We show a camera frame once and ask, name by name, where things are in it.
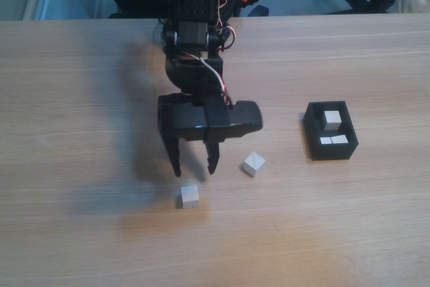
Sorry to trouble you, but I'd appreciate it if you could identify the black open box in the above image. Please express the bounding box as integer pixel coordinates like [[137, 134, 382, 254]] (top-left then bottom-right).
[[304, 100, 359, 162]]

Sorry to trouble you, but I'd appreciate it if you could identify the black oval camera box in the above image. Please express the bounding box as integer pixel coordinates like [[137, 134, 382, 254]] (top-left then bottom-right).
[[164, 99, 264, 142]]

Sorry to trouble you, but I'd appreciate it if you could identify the red white servo wire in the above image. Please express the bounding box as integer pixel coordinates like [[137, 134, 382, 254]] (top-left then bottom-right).
[[198, 54, 237, 107]]

